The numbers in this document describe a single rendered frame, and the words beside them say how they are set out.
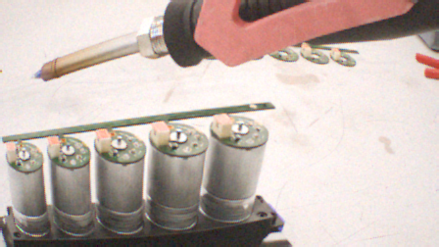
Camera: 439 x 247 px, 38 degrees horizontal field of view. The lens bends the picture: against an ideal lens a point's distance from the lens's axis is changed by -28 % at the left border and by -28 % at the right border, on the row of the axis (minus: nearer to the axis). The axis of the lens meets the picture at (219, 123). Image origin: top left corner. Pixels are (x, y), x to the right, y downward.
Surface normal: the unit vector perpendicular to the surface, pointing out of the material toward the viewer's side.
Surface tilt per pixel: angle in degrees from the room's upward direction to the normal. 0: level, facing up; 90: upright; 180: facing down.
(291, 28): 99
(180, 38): 72
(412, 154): 0
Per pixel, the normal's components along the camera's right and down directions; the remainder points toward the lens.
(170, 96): 0.14, -0.86
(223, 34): -0.42, 0.53
